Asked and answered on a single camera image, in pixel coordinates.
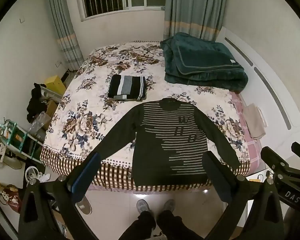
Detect floral bed cover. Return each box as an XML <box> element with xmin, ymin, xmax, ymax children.
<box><xmin>39</xmin><ymin>40</ymin><xmax>263</xmax><ymax>193</ymax></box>

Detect pink plaid bed sheet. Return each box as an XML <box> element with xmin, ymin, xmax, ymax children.
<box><xmin>229</xmin><ymin>91</ymin><xmax>263</xmax><ymax>173</ymax></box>

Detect teal storage rack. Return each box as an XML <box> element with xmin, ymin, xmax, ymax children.
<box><xmin>0</xmin><ymin>117</ymin><xmax>44</xmax><ymax>164</ymax></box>

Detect person's leg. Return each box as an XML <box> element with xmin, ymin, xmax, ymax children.
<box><xmin>119</xmin><ymin>210</ymin><xmax>157</xmax><ymax>240</ymax></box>
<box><xmin>157</xmin><ymin>210</ymin><xmax>203</xmax><ymax>240</ymax></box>

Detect person's left leg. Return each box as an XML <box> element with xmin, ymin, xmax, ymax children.
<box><xmin>119</xmin><ymin>210</ymin><xmax>157</xmax><ymax>240</ymax></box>

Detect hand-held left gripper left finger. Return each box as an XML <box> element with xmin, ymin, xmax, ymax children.
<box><xmin>18</xmin><ymin>152</ymin><xmax>102</xmax><ymax>240</ymax></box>

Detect clear plastic bag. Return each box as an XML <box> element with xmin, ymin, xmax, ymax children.
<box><xmin>27</xmin><ymin>111</ymin><xmax>52</xmax><ymax>136</ymax></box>

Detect person's right leg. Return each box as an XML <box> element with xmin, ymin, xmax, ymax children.
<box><xmin>157</xmin><ymin>210</ymin><xmax>203</xmax><ymax>240</ymax></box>

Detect red printed bag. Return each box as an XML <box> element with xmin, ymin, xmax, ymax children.
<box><xmin>0</xmin><ymin>184</ymin><xmax>23</xmax><ymax>213</ymax></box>

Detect folded dark green blanket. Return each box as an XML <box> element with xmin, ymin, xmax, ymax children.
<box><xmin>160</xmin><ymin>32</ymin><xmax>248</xmax><ymax>92</ymax></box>

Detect beige slipper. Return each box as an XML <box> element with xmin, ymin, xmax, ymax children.
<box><xmin>4</xmin><ymin>155</ymin><xmax>22</xmax><ymax>170</ymax></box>

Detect yellow box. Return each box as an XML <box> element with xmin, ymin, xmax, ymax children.
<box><xmin>44</xmin><ymin>75</ymin><xmax>67</xmax><ymax>95</ymax></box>

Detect small white fan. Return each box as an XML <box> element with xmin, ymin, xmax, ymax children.
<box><xmin>25</xmin><ymin>166</ymin><xmax>47</xmax><ymax>183</ymax></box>

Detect person's grey shoe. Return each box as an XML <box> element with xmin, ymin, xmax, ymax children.
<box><xmin>136</xmin><ymin>199</ymin><xmax>150</xmax><ymax>214</ymax></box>
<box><xmin>162</xmin><ymin>199</ymin><xmax>176</xmax><ymax>213</ymax></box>

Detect person's left grey shoe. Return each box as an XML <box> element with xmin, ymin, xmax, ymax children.
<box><xmin>136</xmin><ymin>199</ymin><xmax>150</xmax><ymax>214</ymax></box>

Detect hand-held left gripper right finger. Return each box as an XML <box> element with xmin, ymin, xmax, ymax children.
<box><xmin>202</xmin><ymin>151</ymin><xmax>287</xmax><ymax>240</ymax></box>

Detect grey sneaker on floor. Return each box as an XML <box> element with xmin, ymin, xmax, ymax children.
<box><xmin>75</xmin><ymin>196</ymin><xmax>92</xmax><ymax>215</ymax></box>

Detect white bed headboard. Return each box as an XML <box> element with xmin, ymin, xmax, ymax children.
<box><xmin>215</xmin><ymin>26</ymin><xmax>300</xmax><ymax>155</ymax></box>

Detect dark striped sweater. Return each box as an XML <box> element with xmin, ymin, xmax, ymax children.
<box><xmin>89</xmin><ymin>99</ymin><xmax>241</xmax><ymax>187</ymax></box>

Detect beige folded cloth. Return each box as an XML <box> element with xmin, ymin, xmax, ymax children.
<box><xmin>242</xmin><ymin>103</ymin><xmax>268</xmax><ymax>140</ymax></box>

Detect folded black grey striped sweater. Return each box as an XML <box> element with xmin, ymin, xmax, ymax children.
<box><xmin>107</xmin><ymin>74</ymin><xmax>147</xmax><ymax>102</ymax></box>

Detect grey-green curtain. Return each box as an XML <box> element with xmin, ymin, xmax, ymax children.
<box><xmin>163</xmin><ymin>0</ymin><xmax>228</xmax><ymax>42</ymax></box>
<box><xmin>44</xmin><ymin>0</ymin><xmax>85</xmax><ymax>72</ymax></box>

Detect cardboard box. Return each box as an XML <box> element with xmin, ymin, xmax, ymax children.
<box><xmin>41</xmin><ymin>100</ymin><xmax>58</xmax><ymax>130</ymax></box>

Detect person's right grey shoe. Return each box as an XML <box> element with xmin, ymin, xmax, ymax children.
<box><xmin>162</xmin><ymin>199</ymin><xmax>176</xmax><ymax>213</ymax></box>

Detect black clothes pile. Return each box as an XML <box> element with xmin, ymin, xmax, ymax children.
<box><xmin>26</xmin><ymin>82</ymin><xmax>49</xmax><ymax>123</ymax></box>

